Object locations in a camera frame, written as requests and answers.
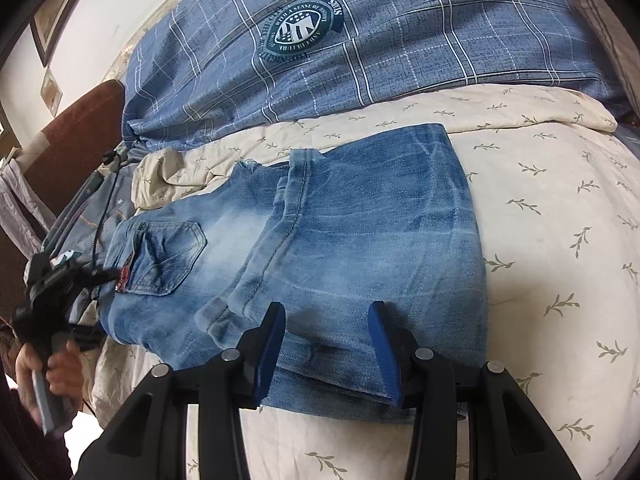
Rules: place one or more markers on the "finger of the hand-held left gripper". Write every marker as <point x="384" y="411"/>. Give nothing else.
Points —
<point x="90" y="339"/>
<point x="102" y="278"/>

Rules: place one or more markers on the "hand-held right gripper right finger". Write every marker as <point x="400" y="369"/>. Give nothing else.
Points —
<point x="387" y="355"/>

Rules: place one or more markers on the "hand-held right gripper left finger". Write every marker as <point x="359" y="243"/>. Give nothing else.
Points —
<point x="267" y="355"/>

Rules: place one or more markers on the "blue denim pants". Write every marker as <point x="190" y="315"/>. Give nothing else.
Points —
<point x="350" y="240"/>

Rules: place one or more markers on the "person's left hand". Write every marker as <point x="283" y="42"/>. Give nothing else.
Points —
<point x="67" y="372"/>

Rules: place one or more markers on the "grey hanging cloth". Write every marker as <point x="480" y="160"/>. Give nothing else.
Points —
<point x="25" y="205"/>

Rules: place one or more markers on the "white power strip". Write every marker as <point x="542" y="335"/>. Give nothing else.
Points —
<point x="121" y="152"/>

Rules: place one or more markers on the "brown padded headboard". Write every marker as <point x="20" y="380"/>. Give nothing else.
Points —
<point x="85" y="125"/>

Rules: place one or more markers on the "cream leaf-print blanket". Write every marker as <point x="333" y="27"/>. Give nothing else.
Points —
<point x="550" y="260"/>

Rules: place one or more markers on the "small framed picture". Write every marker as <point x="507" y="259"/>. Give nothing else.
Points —
<point x="51" y="91"/>

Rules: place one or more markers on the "blue plaid quilt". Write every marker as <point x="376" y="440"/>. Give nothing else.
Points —
<point x="425" y="35"/>

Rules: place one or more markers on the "large dark picture frame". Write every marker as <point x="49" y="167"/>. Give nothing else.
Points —
<point x="45" y="35"/>

